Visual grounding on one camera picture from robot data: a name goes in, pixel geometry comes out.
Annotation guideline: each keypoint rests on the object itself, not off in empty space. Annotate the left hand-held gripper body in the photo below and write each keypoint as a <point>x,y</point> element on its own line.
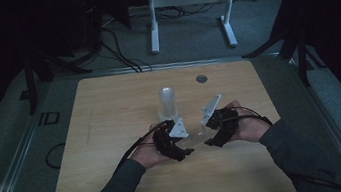
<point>164,140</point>

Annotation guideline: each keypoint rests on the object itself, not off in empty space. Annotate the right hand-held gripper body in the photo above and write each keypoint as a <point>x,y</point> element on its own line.
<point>228,123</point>

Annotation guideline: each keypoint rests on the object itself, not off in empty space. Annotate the single clear plastic cup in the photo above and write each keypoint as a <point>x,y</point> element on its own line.
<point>198,139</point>

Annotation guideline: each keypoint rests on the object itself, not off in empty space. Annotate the stack of nested clear cups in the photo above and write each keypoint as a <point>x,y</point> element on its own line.
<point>167,103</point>

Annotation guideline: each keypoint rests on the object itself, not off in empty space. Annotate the person's left hand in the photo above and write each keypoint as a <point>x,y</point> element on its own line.
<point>148,153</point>

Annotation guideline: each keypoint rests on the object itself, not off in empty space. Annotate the person's right hand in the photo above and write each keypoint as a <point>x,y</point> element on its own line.
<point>252,128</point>

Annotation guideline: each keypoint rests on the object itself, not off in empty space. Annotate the black tripod stand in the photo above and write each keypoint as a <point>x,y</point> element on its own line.
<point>30,85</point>
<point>302,57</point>

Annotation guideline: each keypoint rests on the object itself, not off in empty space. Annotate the dark equipment rack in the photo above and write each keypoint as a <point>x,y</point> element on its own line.
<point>92,19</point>

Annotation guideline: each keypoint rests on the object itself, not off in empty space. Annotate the metal floor rail frame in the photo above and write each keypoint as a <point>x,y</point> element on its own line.
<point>187,63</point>

